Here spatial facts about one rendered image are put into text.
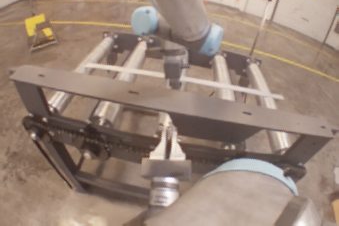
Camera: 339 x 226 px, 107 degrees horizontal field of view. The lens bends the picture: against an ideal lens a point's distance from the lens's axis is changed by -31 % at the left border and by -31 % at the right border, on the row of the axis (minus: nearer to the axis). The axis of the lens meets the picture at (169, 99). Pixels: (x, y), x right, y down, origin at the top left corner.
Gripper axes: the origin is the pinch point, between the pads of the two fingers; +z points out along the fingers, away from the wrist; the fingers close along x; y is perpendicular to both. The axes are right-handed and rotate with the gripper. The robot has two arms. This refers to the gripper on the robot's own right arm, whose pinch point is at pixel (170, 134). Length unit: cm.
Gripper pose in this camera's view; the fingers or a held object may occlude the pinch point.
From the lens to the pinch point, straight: 52.9
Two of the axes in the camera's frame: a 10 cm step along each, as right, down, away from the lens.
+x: -9.8, 0.1, 1.8
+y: -1.5, -5.7, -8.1
